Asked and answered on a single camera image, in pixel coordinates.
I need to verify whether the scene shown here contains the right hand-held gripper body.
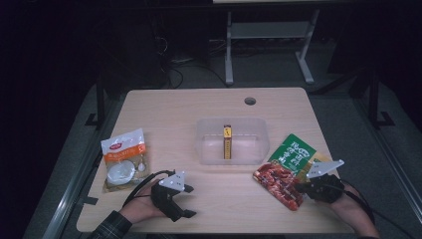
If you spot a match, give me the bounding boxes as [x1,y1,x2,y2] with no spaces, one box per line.
[303,159,345,204]

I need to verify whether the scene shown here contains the small snack packet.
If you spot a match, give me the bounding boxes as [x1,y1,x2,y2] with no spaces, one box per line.
[222,123,233,160]

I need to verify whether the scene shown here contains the thin black floor cable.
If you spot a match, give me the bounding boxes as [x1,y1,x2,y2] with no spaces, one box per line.
[373,210,414,239]

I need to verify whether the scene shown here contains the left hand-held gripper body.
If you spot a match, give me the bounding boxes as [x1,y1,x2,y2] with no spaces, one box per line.
[150,170,187,223]

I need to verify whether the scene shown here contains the black metal post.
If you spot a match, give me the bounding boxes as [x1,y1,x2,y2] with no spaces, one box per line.
[367,69,396,128]
[84,76,107,130]

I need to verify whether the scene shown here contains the right hand-held gripper cable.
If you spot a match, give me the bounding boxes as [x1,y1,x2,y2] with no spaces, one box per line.
[341,178,376,227]

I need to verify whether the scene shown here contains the green red snack packet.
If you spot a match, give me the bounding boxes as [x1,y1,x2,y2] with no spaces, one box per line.
[252,132,332,212]

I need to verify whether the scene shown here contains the black floor cables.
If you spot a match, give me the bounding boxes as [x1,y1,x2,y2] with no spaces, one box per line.
[155,36,230,90]

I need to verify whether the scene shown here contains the person's right hand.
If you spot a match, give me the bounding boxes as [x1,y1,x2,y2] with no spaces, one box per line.
[331,183,381,238]

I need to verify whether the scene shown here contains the white orange snack packet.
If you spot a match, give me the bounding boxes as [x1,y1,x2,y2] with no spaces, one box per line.
[100,127,149,193]

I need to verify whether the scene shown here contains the grey metal rail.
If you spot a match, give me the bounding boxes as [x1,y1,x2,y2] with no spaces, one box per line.
[41,125,112,239]
[374,128,422,215]

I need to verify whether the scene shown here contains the person's left hand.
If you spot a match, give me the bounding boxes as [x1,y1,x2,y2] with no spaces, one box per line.
[118,186,167,224]

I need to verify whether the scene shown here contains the clear plastic container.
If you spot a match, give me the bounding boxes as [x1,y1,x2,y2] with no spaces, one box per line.
[195,117,271,166]

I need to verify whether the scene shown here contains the grey table edge clip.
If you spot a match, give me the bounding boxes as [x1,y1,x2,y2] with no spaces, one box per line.
[78,196,100,206]

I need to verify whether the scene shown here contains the white metal stand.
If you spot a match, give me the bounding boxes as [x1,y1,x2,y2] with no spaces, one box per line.
[224,9,321,86]

